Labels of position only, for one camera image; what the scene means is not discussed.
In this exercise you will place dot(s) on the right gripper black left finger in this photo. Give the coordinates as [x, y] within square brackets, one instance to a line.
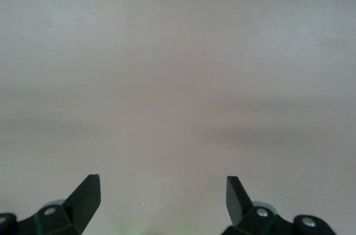
[80, 204]

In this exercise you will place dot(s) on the brown table cover sheet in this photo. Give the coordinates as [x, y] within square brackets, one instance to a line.
[178, 79]

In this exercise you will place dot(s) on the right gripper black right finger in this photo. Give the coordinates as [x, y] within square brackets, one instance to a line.
[239, 204]

